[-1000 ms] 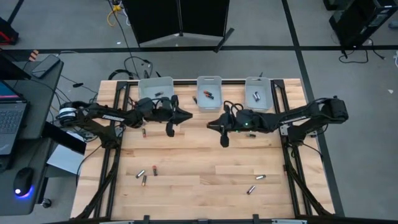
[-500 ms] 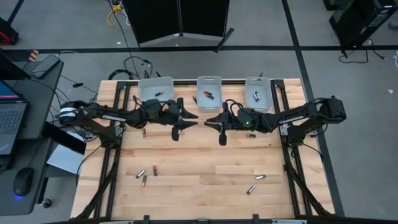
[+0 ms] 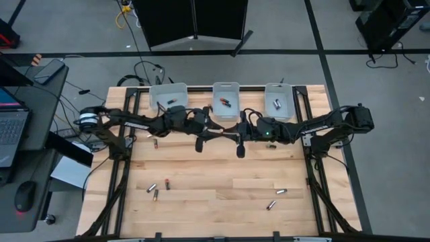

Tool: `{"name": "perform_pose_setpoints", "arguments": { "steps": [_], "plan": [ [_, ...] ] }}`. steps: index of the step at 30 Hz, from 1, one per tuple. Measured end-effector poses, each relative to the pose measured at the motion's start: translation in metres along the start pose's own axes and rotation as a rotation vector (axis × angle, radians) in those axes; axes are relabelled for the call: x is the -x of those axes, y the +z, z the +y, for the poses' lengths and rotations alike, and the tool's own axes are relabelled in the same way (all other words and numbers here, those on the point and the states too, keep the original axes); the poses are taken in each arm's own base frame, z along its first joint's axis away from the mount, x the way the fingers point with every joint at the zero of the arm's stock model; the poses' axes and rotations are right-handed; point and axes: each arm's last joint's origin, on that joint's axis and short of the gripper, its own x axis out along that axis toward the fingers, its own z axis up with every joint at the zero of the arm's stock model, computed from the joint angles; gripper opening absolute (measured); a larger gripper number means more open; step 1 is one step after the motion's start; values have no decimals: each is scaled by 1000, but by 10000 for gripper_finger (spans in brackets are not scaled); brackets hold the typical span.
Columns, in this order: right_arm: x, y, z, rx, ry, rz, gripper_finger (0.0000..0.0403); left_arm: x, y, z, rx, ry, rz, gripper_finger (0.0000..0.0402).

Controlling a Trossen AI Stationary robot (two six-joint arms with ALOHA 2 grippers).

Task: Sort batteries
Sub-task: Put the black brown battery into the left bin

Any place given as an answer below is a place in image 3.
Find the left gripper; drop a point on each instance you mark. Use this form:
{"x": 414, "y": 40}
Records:
{"x": 201, "y": 129}

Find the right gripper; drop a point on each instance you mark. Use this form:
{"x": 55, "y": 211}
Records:
{"x": 242, "y": 132}

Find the red black battery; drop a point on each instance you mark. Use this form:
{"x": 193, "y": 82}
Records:
{"x": 156, "y": 144}
{"x": 224, "y": 100}
{"x": 167, "y": 184}
{"x": 227, "y": 104}

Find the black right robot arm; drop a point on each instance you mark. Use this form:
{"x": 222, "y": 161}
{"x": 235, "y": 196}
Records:
{"x": 336, "y": 121}

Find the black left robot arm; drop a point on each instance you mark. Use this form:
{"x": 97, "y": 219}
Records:
{"x": 148, "y": 124}

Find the grey plastic bin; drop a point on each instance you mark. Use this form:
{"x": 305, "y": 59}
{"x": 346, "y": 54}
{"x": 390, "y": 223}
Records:
{"x": 285, "y": 111}
{"x": 231, "y": 111}
{"x": 161, "y": 95}

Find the black folding screen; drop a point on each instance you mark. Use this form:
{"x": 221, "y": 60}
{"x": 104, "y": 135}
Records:
{"x": 168, "y": 20}

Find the black metal bar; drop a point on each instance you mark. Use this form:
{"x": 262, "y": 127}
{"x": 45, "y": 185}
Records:
{"x": 67, "y": 148}

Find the white sheet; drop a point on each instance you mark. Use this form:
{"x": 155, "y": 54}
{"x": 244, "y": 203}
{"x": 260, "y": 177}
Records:
{"x": 70, "y": 171}

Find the black side desk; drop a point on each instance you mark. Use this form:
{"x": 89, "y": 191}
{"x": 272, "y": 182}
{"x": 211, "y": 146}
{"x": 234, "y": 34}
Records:
{"x": 40, "y": 111}

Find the black smartphone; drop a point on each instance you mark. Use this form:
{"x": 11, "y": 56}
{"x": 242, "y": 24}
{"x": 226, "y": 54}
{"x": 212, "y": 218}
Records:
{"x": 48, "y": 71}

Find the black caster wheel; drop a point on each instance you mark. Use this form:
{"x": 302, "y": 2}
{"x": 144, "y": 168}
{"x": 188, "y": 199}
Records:
{"x": 50, "y": 219}

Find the black equipment cabinet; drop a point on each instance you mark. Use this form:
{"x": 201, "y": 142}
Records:
{"x": 386, "y": 23}

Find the orange striped tag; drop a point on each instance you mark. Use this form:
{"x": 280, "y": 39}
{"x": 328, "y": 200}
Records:
{"x": 36, "y": 60}

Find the black computer mouse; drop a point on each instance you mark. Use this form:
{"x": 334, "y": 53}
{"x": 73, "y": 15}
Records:
{"x": 24, "y": 195}

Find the grey laptop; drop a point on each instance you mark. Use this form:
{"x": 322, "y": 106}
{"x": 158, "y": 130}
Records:
{"x": 11, "y": 131}

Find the black monitor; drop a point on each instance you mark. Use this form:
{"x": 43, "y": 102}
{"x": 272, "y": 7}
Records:
{"x": 10, "y": 72}

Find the black red floor stand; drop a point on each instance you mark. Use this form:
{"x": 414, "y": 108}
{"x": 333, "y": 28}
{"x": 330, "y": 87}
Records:
{"x": 6, "y": 37}

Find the black aluminium table frame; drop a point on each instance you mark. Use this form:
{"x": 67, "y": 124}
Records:
{"x": 131, "y": 91}

